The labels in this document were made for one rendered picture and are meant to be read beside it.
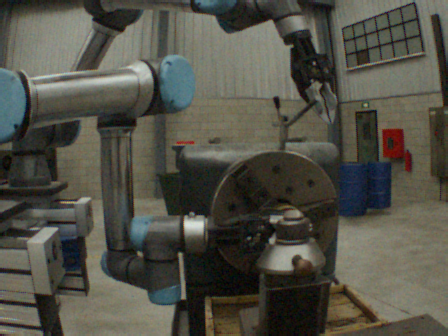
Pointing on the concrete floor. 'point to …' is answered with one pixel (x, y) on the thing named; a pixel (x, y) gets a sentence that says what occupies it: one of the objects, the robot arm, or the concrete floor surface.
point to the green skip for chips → (170, 192)
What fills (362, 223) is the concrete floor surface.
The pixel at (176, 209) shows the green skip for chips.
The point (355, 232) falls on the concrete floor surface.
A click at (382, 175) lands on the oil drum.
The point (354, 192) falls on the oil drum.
